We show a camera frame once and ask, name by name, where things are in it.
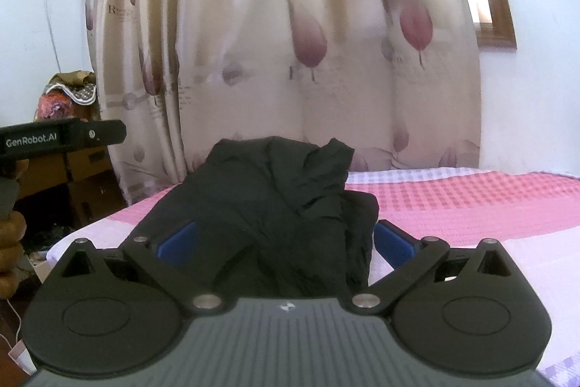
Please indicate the black padded jacket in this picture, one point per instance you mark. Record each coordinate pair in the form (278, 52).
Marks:
(272, 219)

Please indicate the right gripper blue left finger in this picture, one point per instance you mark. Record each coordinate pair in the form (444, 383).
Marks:
(162, 257)

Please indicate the person's left hand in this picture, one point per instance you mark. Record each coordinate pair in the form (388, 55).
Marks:
(13, 226)

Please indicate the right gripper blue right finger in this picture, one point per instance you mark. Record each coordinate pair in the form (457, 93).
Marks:
(412, 261)

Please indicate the brown wooden cabinet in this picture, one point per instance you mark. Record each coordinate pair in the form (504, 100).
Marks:
(62, 193)

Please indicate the pink checked bed sheet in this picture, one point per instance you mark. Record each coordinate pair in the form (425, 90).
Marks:
(287, 343)

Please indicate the beige tulip print curtain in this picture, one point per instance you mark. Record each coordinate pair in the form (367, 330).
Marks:
(397, 80)

